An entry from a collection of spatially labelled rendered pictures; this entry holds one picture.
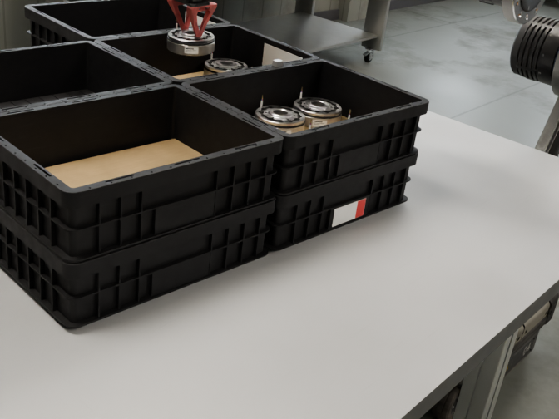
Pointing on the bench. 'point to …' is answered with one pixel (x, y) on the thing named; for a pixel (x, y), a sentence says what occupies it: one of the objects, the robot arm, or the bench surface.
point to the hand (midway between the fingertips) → (191, 30)
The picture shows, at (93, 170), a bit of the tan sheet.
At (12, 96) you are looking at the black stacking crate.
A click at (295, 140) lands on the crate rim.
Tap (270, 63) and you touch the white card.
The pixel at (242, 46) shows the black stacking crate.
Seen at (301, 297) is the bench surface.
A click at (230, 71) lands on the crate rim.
